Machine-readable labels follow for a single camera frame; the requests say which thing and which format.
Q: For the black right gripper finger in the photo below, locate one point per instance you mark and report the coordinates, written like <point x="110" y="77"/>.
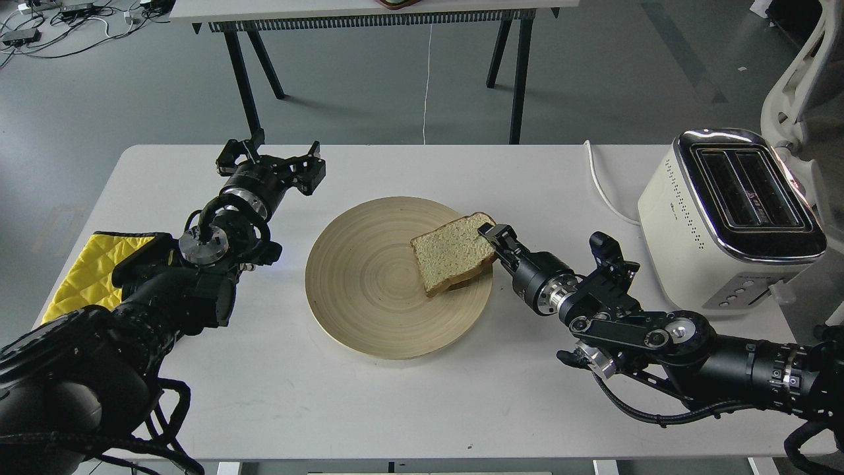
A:
<point x="503" y="238"/>

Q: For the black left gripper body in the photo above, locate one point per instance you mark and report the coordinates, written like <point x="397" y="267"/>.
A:
<point x="265" y="179"/>

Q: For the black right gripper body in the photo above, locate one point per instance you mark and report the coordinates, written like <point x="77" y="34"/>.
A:
<point x="538" y="278"/>

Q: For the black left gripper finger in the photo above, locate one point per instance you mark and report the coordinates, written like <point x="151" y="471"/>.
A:
<point x="305" y="173"/>
<point x="237" y="153"/>

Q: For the slice of bread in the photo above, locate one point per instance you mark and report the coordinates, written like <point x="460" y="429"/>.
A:
<point x="453" y="253"/>

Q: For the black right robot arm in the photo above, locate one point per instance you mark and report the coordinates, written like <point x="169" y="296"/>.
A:
<point x="676" y="352"/>

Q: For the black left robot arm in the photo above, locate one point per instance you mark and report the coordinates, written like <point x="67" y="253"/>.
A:
<point x="88" y="382"/>

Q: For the cream and chrome toaster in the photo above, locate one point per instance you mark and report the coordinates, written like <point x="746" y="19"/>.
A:
<point x="723" y="223"/>

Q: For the round wooden plate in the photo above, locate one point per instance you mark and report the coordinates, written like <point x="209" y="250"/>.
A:
<point x="364" y="287"/>

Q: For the background table with black legs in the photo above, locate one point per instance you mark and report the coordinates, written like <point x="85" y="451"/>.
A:
<point x="350" y="56"/>

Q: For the yellow quilted cloth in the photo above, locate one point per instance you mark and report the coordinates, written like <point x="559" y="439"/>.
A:
<point x="89" y="280"/>

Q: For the white office chair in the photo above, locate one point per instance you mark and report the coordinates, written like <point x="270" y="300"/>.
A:
<point x="802" y="119"/>

